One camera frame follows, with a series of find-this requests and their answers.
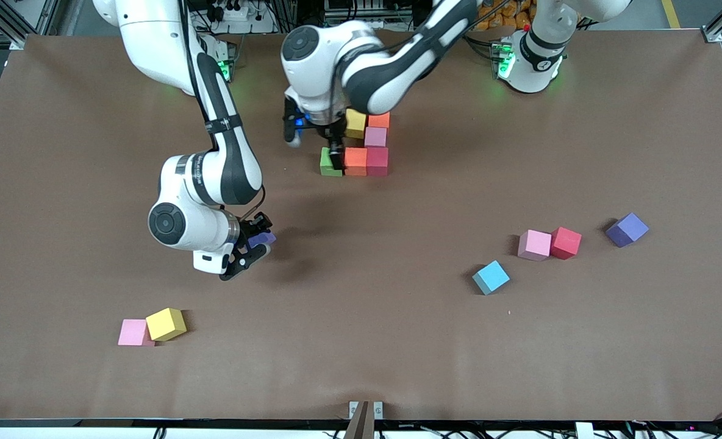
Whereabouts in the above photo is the green foam cube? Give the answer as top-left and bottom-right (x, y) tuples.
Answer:
(320, 147), (344, 177)

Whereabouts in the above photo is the yellow foam cube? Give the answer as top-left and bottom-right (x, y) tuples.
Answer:
(345, 109), (368, 140)
(145, 307), (188, 343)

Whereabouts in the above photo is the red foam cube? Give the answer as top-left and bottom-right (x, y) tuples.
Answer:
(366, 147), (390, 177)
(550, 226), (582, 260)

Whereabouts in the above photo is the blue foam cube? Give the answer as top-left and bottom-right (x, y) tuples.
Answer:
(472, 260), (511, 296)

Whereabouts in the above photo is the grey electronics box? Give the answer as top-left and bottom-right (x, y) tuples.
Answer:
(323, 0), (410, 30)

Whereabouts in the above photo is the paper table cover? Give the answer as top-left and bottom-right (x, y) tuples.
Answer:
(0, 29), (722, 423)

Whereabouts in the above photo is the orange fruit bag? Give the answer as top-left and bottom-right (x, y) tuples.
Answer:
(477, 0), (535, 32)

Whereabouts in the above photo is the black right camera cable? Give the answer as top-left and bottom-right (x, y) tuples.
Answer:
(178, 0), (268, 221)

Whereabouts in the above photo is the metal mounting bracket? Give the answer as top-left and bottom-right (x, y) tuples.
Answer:
(348, 400), (384, 421)

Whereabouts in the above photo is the grey camera pole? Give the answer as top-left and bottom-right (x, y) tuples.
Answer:
(343, 400), (375, 439)

